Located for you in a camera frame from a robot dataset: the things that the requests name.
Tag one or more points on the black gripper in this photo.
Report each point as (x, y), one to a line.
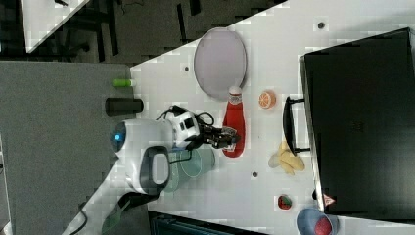
(213, 136)

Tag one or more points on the red ketchup bottle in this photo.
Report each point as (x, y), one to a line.
(234, 118)

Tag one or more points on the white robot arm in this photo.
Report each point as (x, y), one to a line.
(141, 145)

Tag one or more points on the orange slice toy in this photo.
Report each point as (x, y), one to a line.
(267, 99)

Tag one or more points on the peeled banana toy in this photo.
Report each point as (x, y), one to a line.
(286, 160)

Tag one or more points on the grey round plate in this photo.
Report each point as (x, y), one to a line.
(220, 62)

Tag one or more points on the red strawberry toy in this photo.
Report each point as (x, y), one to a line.
(284, 202)

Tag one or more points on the blue bowl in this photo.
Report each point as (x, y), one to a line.
(307, 218)

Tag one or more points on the green marker tube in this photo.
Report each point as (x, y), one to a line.
(123, 83)

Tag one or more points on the black toaster oven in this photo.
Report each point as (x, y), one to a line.
(360, 114)

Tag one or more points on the red fruit toy in bowl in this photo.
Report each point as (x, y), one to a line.
(323, 227)

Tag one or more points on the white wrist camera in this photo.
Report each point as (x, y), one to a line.
(185, 129)

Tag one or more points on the black cylinder post far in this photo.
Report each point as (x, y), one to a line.
(123, 106)

